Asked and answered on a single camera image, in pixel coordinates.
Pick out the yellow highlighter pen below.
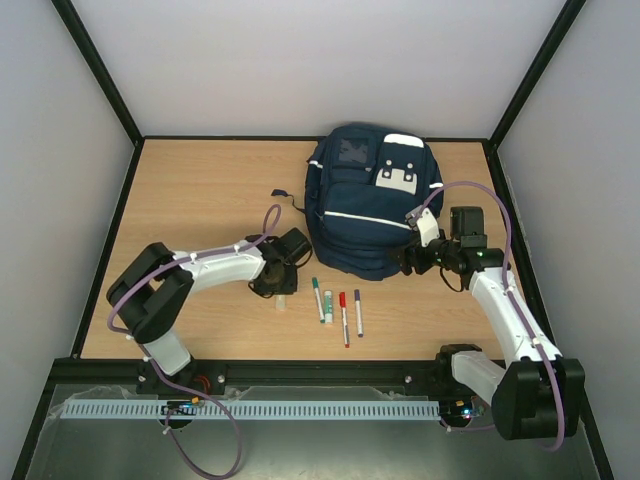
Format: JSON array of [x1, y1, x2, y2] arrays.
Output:
[[275, 295, 286, 312]]

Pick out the navy blue student backpack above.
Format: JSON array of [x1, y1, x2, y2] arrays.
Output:
[[301, 123, 444, 281]]

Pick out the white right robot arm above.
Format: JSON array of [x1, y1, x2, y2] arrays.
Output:
[[392, 206, 585, 445]]

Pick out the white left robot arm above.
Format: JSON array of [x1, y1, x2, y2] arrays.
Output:
[[106, 228, 312, 376]]

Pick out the green marker pen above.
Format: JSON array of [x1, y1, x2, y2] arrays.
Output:
[[312, 277, 325, 324]]

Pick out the white glue stick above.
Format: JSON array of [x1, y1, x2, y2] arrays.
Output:
[[323, 290, 334, 324]]

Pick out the red marker pen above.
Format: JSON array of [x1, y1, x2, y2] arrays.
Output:
[[339, 292, 350, 348]]

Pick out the purple marker pen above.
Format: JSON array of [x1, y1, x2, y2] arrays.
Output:
[[354, 289, 364, 338]]

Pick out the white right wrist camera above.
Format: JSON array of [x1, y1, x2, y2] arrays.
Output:
[[405, 206, 441, 247]]

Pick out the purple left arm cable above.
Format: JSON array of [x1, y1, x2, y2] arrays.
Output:
[[107, 203, 284, 480]]

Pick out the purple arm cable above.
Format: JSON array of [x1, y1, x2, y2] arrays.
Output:
[[107, 203, 284, 480], [404, 180, 569, 452]]

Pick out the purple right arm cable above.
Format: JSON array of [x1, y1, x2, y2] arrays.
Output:
[[404, 180, 569, 452]]

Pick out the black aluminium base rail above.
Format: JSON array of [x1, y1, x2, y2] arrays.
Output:
[[48, 358, 504, 400]]

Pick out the light blue cable duct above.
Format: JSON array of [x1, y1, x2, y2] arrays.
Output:
[[60, 399, 441, 421]]

